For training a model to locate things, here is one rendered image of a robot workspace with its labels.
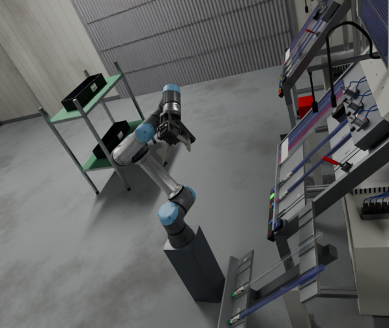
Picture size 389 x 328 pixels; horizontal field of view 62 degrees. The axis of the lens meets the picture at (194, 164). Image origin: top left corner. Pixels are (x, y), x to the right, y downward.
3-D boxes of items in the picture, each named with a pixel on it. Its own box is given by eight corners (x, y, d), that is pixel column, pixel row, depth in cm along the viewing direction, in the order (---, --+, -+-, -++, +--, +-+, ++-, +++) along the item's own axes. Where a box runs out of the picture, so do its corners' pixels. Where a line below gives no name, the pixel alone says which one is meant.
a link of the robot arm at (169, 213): (161, 232, 180) (151, 215, 173) (173, 214, 189) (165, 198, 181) (178, 235, 173) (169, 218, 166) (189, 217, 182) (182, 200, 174)
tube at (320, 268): (230, 325, 118) (227, 324, 118) (230, 321, 119) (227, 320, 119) (325, 269, 85) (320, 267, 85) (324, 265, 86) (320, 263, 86)
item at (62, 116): (95, 194, 359) (36, 109, 299) (126, 146, 427) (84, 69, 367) (129, 191, 342) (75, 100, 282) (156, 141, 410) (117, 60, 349)
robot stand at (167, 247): (194, 300, 213) (162, 249, 183) (201, 276, 226) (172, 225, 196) (219, 303, 206) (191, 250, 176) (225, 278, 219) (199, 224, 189)
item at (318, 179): (303, 198, 252) (287, 112, 209) (303, 177, 270) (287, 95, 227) (337, 195, 243) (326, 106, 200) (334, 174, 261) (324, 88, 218)
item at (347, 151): (346, 189, 121) (335, 183, 120) (331, 103, 170) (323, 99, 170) (425, 128, 99) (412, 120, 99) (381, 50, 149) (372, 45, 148)
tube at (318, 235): (234, 297, 127) (231, 296, 126) (234, 294, 128) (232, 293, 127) (322, 236, 93) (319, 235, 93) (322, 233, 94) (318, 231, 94)
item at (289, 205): (281, 233, 145) (275, 230, 145) (285, 147, 194) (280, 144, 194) (309, 211, 133) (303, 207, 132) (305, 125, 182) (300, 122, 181)
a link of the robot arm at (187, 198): (177, 218, 187) (111, 150, 173) (189, 200, 196) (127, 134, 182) (189, 215, 178) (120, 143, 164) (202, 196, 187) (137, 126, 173)
